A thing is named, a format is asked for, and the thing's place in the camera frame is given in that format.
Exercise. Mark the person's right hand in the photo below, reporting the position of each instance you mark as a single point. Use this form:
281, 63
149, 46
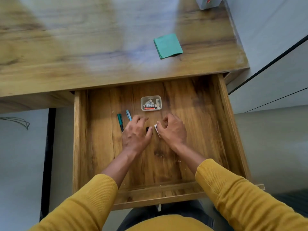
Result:
174, 133

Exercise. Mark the person's left hand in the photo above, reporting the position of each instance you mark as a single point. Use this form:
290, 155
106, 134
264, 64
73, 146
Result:
134, 138

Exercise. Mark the person's right thumb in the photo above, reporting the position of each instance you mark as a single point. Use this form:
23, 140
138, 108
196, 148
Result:
160, 128

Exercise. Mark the person's left thumb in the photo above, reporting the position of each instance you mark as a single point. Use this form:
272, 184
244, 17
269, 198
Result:
149, 133

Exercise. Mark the person's left forearm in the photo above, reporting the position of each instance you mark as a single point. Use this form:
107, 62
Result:
96, 190

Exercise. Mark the person's right forearm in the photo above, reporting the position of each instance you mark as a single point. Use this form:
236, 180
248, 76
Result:
228, 190

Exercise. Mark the orange battery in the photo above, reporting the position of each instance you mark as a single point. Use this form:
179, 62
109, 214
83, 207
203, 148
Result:
149, 108

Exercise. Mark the white battery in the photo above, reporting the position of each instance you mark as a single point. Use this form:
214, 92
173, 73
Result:
151, 106
157, 103
147, 102

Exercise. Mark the wooden drawer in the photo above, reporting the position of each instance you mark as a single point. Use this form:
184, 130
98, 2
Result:
168, 153

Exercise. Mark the clear plastic container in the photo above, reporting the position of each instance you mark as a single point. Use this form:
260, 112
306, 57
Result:
151, 103

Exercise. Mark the blue white pen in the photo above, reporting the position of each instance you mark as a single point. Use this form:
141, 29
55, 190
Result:
128, 114

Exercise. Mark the green marker pen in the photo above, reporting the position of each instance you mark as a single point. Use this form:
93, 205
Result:
120, 120

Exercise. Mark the dark trousers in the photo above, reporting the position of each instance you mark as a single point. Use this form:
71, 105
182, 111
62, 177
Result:
166, 210

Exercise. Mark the green sticky note pad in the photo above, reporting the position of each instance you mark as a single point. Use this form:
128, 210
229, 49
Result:
168, 46

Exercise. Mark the yellow sweater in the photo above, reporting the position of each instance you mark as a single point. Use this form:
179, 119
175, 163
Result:
168, 223

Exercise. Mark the wooden desk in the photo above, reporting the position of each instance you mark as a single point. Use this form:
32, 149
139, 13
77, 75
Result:
96, 45

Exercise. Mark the black desk leg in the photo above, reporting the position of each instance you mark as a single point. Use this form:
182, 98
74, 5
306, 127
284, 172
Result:
47, 163

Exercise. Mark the white cabinet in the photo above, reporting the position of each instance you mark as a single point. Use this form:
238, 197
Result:
272, 84

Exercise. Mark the white tissue box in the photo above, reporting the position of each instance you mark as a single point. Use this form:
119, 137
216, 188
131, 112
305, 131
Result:
207, 1

